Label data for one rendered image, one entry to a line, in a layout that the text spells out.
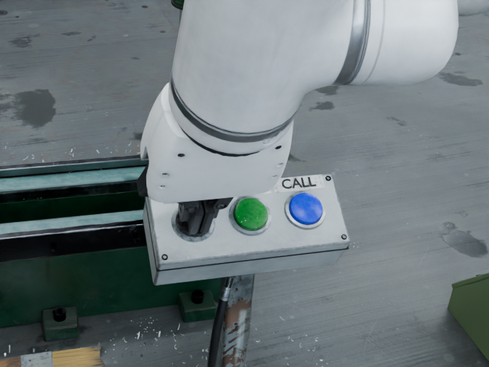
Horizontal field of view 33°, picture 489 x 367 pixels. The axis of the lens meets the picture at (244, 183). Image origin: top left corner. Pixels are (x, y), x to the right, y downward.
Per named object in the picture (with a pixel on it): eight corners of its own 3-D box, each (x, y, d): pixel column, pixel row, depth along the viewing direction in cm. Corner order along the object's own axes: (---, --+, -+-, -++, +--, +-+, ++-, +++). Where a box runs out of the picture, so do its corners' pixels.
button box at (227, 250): (152, 287, 72) (158, 263, 67) (140, 214, 75) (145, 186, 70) (336, 265, 76) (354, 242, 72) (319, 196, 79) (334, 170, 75)
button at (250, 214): (234, 238, 71) (238, 229, 70) (228, 207, 72) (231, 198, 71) (268, 234, 72) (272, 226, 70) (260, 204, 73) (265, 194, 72)
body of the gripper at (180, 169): (295, 45, 56) (262, 130, 66) (146, 52, 54) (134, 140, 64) (321, 139, 53) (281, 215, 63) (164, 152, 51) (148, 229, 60)
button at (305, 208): (289, 232, 72) (294, 223, 71) (282, 202, 74) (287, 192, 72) (321, 229, 73) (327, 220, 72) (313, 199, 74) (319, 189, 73)
